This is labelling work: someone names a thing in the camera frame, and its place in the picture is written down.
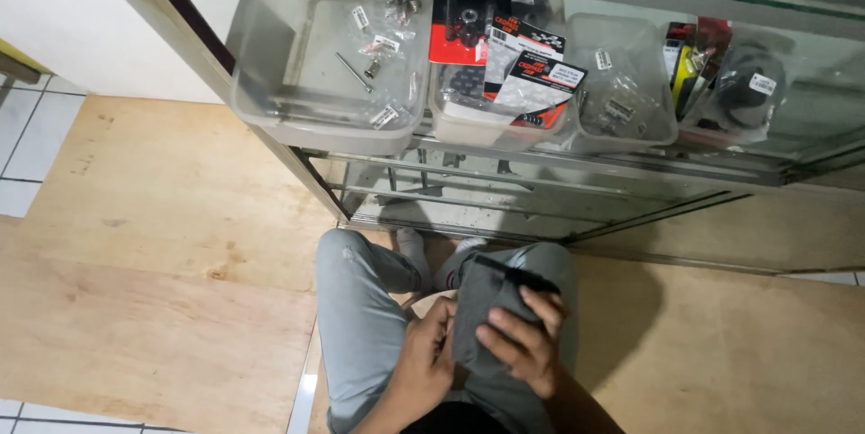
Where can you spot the person's right hand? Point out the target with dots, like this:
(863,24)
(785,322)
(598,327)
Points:
(530,353)

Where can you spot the person's left hand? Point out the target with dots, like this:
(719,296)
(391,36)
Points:
(417,356)

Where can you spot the person's left fingers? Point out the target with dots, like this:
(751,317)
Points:
(442,326)

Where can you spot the grey cloth with black trim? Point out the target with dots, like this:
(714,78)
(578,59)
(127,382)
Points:
(483,305)

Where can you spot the white sock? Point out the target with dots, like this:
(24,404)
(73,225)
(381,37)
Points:
(454,265)
(413,251)

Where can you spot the grey trousers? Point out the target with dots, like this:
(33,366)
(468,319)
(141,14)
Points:
(358,326)

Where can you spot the black shirt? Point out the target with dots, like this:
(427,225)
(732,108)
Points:
(456,420)

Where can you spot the white plastic tub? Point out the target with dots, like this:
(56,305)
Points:
(473,126)

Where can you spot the flat clear labelled bag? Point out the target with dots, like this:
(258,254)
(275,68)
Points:
(385,116)

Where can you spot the large clear plastic tray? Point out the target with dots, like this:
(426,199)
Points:
(317,109)

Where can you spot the black white card packet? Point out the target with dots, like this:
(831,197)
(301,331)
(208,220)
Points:
(530,38)
(540,82)

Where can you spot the thin metal rod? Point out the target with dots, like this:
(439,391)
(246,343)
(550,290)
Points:
(354,71)

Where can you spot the clear plastic tub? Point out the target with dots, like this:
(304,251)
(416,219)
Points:
(628,130)

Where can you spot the red black blister pack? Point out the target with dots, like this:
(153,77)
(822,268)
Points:
(454,42)

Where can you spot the small bag with pink part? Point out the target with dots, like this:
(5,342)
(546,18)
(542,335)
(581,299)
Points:
(382,47)

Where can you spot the glass display cabinet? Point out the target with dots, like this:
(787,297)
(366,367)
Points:
(709,170)

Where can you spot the small clear labelled bag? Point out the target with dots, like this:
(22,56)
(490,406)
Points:
(361,18)

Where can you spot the bag of metal bolts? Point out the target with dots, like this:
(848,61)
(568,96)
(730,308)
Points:
(404,1)

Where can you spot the black round part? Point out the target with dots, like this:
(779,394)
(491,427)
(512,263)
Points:
(537,7)

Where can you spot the yellow red packet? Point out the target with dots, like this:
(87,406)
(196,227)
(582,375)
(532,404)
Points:
(681,65)

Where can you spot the yellow topped furniture edge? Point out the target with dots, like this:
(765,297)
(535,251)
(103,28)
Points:
(20,62)

